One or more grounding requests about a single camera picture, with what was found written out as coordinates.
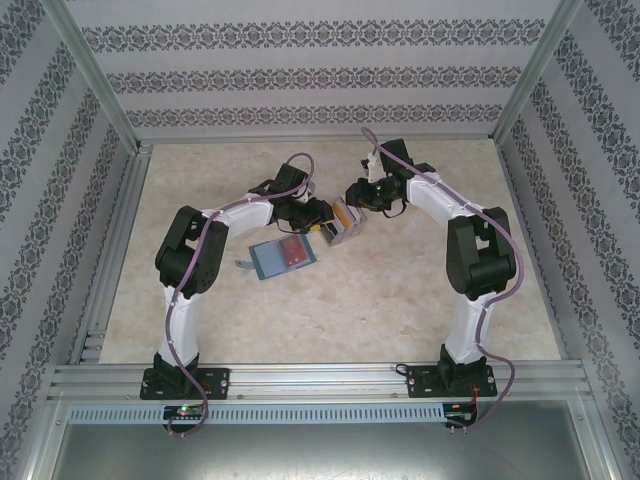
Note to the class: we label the red card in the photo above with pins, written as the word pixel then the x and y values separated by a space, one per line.
pixel 295 251

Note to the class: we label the clear acrylic card box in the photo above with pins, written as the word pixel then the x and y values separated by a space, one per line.
pixel 350 227

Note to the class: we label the teal card holder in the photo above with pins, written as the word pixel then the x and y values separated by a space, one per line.
pixel 267 257

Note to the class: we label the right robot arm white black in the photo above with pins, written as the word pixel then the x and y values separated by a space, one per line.
pixel 435 197

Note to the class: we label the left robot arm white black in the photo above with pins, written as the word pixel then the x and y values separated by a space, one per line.
pixel 245 217

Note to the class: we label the metal sheet panel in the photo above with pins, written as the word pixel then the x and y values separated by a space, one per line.
pixel 320 455

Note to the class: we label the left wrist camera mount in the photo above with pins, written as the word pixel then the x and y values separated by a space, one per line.
pixel 309 189

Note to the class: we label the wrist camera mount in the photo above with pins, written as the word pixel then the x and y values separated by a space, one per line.
pixel 309 189
pixel 372 166

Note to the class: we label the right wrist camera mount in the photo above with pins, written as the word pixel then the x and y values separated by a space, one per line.
pixel 372 166

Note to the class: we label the aluminium mounting rail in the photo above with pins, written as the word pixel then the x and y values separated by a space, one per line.
pixel 320 382

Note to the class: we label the aluminium side rail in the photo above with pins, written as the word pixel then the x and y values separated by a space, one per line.
pixel 125 200

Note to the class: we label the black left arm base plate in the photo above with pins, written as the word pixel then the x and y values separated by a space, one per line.
pixel 220 382

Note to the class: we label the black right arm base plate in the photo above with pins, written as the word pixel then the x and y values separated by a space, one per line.
pixel 420 382

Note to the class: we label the aluminium frame post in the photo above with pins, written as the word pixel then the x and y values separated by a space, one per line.
pixel 532 75
pixel 97 75

